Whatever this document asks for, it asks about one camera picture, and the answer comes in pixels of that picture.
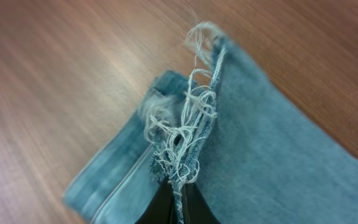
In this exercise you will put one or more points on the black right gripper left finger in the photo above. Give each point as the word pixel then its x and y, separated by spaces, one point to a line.
pixel 161 208

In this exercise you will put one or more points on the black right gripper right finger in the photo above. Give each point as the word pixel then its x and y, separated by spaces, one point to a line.
pixel 195 208

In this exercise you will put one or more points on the light blue denim jeans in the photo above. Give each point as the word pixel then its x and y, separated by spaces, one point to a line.
pixel 252 154

